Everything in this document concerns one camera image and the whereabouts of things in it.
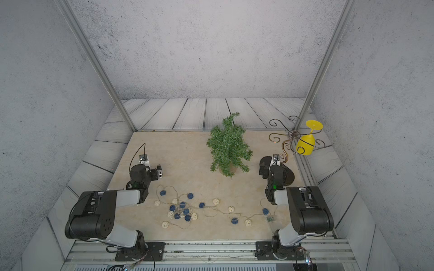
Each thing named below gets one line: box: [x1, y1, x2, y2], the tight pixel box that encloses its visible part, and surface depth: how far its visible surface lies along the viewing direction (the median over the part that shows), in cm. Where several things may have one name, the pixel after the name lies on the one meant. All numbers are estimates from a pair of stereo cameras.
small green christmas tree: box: [206, 111, 254, 178], surface depth 82 cm
